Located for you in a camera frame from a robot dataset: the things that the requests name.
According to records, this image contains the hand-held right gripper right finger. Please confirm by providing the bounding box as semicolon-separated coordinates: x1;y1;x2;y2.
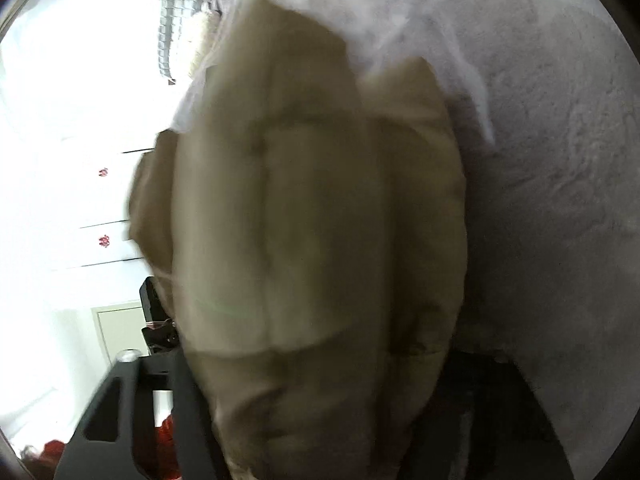
399;350;574;480

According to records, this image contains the cream fuzzy pillow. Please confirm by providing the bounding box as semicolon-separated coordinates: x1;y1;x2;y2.
189;9;223;78

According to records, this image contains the grey ribbed padded headboard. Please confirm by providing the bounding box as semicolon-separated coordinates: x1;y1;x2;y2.
154;0;227;85

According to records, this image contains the lavender fleece blanket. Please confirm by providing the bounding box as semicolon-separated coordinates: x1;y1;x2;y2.
172;0;637;480

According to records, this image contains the red cloth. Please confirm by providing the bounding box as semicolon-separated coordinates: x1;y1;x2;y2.
20;407;183;480

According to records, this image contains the beige puffer jacket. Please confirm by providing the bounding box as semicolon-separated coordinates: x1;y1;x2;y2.
126;0;469;480

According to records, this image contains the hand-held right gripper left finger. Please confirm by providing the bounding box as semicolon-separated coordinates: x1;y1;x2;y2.
52;349;232;480

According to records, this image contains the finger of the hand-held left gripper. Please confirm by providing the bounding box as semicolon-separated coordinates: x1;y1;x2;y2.
139;277;180;357

